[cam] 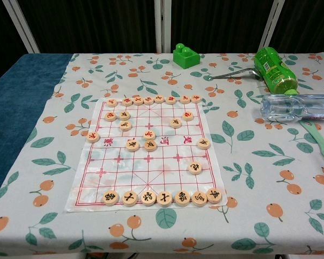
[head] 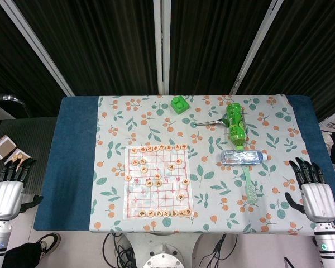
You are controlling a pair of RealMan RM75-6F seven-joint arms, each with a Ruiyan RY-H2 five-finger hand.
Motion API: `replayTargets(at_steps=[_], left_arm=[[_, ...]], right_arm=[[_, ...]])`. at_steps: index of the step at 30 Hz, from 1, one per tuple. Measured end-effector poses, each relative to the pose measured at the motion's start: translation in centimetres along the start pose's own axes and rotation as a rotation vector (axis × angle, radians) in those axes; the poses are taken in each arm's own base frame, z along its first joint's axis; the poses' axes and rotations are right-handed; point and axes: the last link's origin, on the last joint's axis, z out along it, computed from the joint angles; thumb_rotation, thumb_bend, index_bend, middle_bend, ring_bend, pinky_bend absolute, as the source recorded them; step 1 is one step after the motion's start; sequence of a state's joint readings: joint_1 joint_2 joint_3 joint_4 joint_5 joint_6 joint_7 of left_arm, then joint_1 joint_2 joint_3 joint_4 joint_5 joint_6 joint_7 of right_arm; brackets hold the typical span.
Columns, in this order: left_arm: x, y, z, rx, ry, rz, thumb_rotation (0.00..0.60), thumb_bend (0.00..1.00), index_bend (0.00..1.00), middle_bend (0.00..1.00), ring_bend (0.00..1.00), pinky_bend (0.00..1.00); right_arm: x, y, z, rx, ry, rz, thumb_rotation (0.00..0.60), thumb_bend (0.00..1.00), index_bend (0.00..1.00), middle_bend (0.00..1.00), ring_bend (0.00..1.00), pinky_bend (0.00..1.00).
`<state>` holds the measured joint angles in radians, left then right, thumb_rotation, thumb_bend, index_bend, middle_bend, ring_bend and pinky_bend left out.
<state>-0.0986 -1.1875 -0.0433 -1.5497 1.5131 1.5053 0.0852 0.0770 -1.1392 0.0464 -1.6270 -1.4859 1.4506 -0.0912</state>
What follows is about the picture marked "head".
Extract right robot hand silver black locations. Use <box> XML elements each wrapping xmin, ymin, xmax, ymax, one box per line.
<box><xmin>284</xmin><ymin>157</ymin><xmax>335</xmax><ymax>223</ymax></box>

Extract white partition post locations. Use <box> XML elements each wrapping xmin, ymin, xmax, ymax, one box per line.
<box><xmin>0</xmin><ymin>0</ymin><xmax>75</xmax><ymax>97</ymax></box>
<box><xmin>152</xmin><ymin>0</ymin><xmax>171</xmax><ymax>95</ymax></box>
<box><xmin>228</xmin><ymin>0</ymin><xmax>285</xmax><ymax>95</ymax></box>

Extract blue table cover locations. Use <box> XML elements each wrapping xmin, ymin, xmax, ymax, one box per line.
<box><xmin>33</xmin><ymin>95</ymin><xmax>335</xmax><ymax>232</ymax></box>

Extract floral patterned tablecloth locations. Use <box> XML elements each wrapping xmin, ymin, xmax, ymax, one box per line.
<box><xmin>88</xmin><ymin>94</ymin><xmax>335</xmax><ymax>235</ymax></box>

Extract person's leg in black trousers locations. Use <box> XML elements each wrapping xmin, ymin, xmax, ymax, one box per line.
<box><xmin>5</xmin><ymin>242</ymin><xmax>43</xmax><ymax>268</ymax></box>

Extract chinese chess board sheet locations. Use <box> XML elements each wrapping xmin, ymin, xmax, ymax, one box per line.
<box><xmin>123</xmin><ymin>145</ymin><xmax>195</xmax><ymax>219</ymax></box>

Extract metal tongs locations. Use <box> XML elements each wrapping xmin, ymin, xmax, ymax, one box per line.
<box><xmin>194</xmin><ymin>117</ymin><xmax>229</xmax><ymax>128</ymax></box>

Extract clear plastic water bottle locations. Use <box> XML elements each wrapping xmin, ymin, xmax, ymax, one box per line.
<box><xmin>221</xmin><ymin>150</ymin><xmax>268</xmax><ymax>165</ymax></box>

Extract white box lid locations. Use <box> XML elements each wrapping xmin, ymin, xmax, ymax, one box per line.
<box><xmin>0</xmin><ymin>135</ymin><xmax>17</xmax><ymax>160</ymax></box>

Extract green toy building block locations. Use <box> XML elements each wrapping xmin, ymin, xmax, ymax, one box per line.
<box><xmin>170</xmin><ymin>95</ymin><xmax>190</xmax><ymax>114</ymax></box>

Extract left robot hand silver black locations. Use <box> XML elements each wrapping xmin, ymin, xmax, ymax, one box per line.
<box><xmin>0</xmin><ymin>159</ymin><xmax>44</xmax><ymax>222</ymax></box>

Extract green plastic drink bottle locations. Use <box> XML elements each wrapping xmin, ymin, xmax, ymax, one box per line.
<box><xmin>225</xmin><ymin>102</ymin><xmax>247</xmax><ymax>151</ymax></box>

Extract black and white sneaker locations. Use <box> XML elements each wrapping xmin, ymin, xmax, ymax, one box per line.
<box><xmin>35</xmin><ymin>233</ymin><xmax>61</xmax><ymax>256</ymax></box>

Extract light green toothbrush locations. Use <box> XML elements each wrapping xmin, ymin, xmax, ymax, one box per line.
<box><xmin>241</xmin><ymin>164</ymin><xmax>259</xmax><ymax>202</ymax></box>

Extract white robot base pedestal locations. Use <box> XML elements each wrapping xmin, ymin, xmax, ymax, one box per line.
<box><xmin>122</xmin><ymin>233</ymin><xmax>205</xmax><ymax>268</ymax></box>

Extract black floor cable bundle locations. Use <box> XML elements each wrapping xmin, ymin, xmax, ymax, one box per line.
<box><xmin>200</xmin><ymin>233</ymin><xmax>238</xmax><ymax>268</ymax></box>
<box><xmin>102</xmin><ymin>233</ymin><xmax>137</xmax><ymax>268</ymax></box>

